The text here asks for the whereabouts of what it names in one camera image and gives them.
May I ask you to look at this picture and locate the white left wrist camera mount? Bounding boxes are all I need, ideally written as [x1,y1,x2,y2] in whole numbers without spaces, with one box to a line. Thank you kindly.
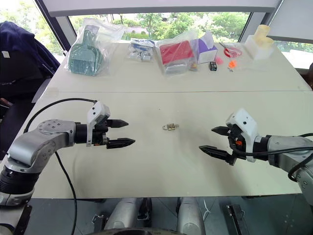
[86,101,111,147]

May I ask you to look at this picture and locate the silver robot leg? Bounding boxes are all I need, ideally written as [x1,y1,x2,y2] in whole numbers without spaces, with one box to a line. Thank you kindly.
[177,196,205,235]
[104,197,137,231]

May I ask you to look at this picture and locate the silver left robot leg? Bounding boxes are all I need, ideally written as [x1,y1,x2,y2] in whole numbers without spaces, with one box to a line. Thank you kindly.
[104,197,137,231]

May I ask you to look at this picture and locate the bag of small white parts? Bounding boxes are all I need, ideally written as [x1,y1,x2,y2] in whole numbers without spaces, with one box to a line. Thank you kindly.
[127,38,156,63]

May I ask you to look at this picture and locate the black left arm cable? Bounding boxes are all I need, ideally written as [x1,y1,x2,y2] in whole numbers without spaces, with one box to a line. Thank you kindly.
[23,98,98,235]

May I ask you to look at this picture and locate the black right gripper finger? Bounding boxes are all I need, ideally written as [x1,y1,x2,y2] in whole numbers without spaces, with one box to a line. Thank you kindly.
[211,126,231,137]
[199,145,238,167]

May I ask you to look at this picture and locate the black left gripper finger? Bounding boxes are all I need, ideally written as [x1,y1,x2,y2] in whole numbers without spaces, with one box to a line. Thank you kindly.
[106,119,129,129]
[106,138,136,150]

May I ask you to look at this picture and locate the purple and white tissue box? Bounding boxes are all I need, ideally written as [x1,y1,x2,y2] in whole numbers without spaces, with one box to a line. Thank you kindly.
[197,31,219,65]

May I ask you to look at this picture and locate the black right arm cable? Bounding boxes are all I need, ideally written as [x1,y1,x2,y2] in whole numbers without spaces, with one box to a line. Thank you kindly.
[228,133,313,182]

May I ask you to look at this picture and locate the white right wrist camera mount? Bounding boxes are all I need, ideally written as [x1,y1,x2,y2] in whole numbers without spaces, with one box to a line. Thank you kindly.
[225,108,261,163]

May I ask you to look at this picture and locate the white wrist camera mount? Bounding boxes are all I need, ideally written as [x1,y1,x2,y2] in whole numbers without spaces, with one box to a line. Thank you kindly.
[86,101,111,147]
[225,108,261,163]

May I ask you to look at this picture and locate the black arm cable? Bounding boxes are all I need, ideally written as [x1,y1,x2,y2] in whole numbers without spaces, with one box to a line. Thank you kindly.
[228,133,313,182]
[23,98,98,235]

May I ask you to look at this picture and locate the silver right robot leg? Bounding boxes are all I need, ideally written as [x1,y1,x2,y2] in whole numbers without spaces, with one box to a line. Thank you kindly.
[177,196,205,235]

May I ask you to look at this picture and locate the black bracket under table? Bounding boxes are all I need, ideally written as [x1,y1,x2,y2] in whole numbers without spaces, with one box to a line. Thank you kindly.
[226,204,250,235]

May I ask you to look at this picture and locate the dark blue jacket on chair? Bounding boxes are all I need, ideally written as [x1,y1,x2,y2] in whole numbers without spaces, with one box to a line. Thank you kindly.
[0,21,61,103]

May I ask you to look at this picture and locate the teal dustpan in plastic bag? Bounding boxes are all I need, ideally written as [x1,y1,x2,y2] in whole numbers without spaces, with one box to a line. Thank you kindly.
[64,18,128,77]

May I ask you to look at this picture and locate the white holder with cream cups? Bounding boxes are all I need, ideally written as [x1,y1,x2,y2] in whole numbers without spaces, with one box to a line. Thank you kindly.
[245,24,275,61]

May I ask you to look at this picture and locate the red scissors in plastic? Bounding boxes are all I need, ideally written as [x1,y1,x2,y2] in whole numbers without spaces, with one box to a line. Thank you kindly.
[218,42,244,58]

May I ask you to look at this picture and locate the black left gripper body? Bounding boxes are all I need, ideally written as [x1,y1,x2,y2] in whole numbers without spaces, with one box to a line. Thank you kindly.
[91,118,110,147]

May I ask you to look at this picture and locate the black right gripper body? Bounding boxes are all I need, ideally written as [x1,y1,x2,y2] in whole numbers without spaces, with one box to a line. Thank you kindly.
[226,124,246,160]

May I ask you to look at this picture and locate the red item in plastic bag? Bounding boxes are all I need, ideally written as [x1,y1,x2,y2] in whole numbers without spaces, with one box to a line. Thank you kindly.
[155,30,199,77]

